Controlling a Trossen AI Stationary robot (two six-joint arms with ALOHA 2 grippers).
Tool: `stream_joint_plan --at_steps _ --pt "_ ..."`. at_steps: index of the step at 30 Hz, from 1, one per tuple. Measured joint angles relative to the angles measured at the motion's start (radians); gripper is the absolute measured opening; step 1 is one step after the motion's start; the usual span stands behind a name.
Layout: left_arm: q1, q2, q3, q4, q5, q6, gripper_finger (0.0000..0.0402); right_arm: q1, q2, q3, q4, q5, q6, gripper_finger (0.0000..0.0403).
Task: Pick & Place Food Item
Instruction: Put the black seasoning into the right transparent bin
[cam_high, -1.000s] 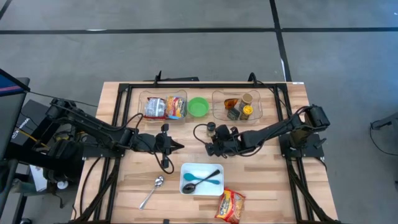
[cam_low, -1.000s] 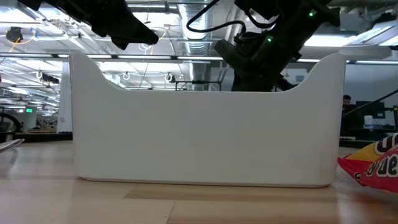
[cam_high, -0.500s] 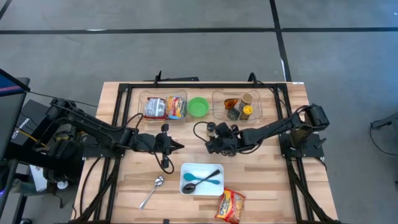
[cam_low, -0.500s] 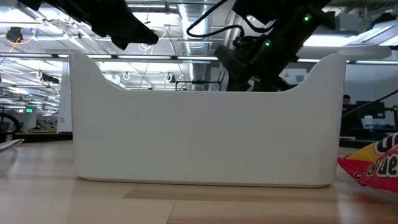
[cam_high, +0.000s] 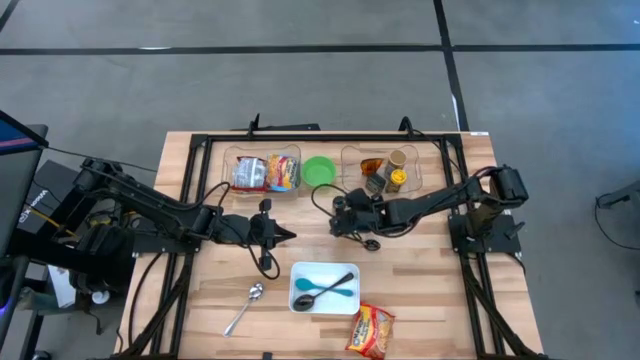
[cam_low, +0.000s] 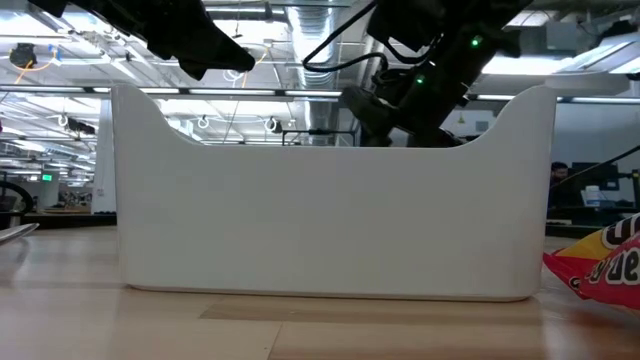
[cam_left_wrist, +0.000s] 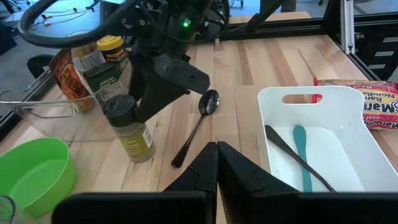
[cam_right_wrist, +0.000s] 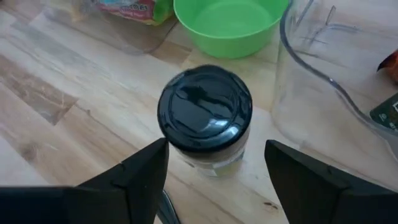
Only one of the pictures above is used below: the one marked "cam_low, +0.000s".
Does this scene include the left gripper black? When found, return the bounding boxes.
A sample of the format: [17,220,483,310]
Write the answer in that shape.
[94,0,257,81]

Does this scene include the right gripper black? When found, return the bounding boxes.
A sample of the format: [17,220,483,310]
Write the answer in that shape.
[342,29,494,149]

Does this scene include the white plastic bin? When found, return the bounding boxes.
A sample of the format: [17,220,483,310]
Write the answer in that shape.
[110,83,558,303]

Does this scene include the red yellow ramen packet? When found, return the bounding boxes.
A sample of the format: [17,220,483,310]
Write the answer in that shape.
[542,214,640,319]

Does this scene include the silver metal spoon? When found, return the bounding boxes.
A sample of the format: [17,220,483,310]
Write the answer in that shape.
[0,222,40,245]

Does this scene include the horizontal LED light bar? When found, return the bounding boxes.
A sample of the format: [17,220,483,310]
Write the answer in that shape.
[0,84,640,105]

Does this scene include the black ceiling device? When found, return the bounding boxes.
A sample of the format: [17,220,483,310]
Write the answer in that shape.
[67,117,96,136]

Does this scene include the person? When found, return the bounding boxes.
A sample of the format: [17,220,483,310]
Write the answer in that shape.
[547,160,585,209]

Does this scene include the black desk monitor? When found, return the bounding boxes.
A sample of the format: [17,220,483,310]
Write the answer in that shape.
[572,161,620,192]

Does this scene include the long office desk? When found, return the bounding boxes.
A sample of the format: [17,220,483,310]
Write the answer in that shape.
[547,204,640,236]

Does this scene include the ribbed silver ventilation duct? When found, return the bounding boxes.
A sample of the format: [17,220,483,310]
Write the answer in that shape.
[285,0,344,147]

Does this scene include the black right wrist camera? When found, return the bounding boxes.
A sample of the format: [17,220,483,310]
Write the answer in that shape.
[367,0,446,51]

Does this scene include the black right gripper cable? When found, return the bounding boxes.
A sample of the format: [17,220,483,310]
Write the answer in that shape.
[301,0,391,76]

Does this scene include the black ceiling cable reel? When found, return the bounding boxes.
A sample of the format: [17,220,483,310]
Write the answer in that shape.
[8,42,56,71]

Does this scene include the thin black cable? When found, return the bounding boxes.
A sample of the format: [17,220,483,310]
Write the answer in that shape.
[549,144,640,190]

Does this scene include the black aluminium table frame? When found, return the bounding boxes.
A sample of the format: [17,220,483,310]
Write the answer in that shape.
[22,212,117,231]

